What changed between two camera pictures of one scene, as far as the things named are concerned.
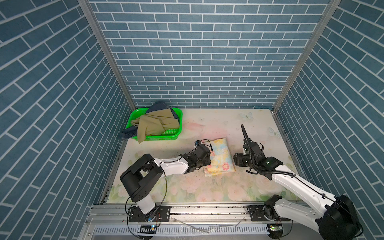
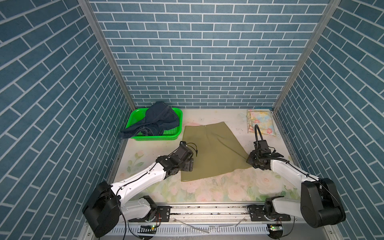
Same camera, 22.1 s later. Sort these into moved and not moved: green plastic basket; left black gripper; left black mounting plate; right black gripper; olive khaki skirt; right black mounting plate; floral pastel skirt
Moved: left black gripper; olive khaki skirt; right black gripper; floral pastel skirt
Not moved: left black mounting plate; right black mounting plate; green plastic basket
